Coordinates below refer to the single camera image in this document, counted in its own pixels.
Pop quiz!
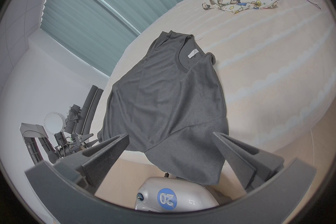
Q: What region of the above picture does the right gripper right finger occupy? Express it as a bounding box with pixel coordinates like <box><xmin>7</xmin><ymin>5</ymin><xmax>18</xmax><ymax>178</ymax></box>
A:
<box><xmin>213</xmin><ymin>132</ymin><xmax>286</xmax><ymax>194</ymax></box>

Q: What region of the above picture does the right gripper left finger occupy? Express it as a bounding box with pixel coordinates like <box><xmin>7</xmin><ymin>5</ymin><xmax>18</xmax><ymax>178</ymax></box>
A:
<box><xmin>54</xmin><ymin>134</ymin><xmax>131</xmax><ymax>190</ymax></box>

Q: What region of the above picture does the black T-shirt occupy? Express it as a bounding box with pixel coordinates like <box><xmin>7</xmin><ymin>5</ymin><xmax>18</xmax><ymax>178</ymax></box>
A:
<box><xmin>97</xmin><ymin>30</ymin><xmax>229</xmax><ymax>186</ymax></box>

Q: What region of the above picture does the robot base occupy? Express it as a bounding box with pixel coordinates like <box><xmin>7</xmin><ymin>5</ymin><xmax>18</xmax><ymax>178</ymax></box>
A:
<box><xmin>135</xmin><ymin>176</ymin><xmax>219</xmax><ymax>211</ymax></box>

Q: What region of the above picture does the bed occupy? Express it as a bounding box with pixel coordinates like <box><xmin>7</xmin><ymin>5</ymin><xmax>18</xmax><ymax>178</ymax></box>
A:
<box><xmin>94</xmin><ymin>0</ymin><xmax>336</xmax><ymax>166</ymax></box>

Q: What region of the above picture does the dark grey garment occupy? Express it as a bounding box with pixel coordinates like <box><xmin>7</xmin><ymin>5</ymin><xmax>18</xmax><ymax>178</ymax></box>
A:
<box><xmin>65</xmin><ymin>104</ymin><xmax>81</xmax><ymax>124</ymax></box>

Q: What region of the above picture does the round wall mirror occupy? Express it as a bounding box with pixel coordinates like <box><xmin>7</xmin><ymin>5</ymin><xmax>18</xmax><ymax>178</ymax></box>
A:
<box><xmin>44</xmin><ymin>112</ymin><xmax>65</xmax><ymax>134</ymax></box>

